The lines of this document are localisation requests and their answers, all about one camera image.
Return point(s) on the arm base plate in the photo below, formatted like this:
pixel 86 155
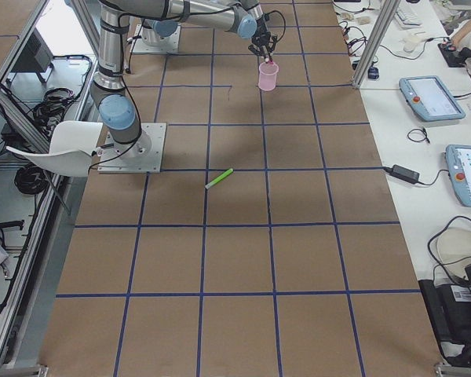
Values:
pixel 149 42
pixel 145 156

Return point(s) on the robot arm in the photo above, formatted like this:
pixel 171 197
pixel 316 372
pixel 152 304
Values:
pixel 116 107

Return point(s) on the black power adapter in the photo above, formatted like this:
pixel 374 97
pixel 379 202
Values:
pixel 404 174

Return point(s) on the aluminium frame post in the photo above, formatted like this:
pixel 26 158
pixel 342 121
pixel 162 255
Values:
pixel 381 25

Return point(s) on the green marker pen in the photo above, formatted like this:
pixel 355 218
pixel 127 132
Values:
pixel 218 178

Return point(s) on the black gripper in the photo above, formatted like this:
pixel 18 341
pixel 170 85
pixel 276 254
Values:
pixel 261 40

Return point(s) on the pink mesh cup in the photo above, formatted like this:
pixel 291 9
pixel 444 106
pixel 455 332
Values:
pixel 267 78

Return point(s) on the blue teach pendant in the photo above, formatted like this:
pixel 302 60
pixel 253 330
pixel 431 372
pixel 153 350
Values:
pixel 430 99
pixel 458 159

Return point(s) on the white plastic chair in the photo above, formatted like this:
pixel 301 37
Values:
pixel 70 150

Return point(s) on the near blue teach pendant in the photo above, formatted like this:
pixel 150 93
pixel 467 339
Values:
pixel 458 159

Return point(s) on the black camera stand base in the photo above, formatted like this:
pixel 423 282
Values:
pixel 449 310

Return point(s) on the far blue teach pendant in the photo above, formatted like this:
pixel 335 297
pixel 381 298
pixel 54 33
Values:
pixel 430 99

